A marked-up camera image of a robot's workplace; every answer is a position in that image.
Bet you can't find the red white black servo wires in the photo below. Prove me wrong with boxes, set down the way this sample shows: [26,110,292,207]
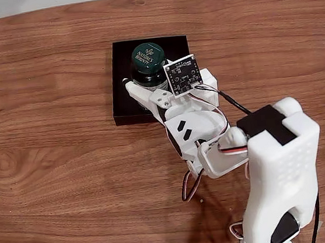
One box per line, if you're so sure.
[176,143,254,204]

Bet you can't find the black open box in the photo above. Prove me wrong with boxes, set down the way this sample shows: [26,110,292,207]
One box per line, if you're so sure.
[104,33,198,128]

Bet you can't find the black camera circuit board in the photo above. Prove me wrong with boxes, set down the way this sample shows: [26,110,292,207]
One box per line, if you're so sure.
[161,53,206,99]

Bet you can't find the black camera cable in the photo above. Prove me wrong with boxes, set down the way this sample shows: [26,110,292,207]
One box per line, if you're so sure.
[216,79,325,243]

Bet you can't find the green-capped pill bottle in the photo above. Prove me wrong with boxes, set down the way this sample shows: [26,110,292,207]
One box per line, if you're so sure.
[127,39,175,96]

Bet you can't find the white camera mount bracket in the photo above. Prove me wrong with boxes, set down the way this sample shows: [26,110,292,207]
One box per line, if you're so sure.
[194,66,222,108]

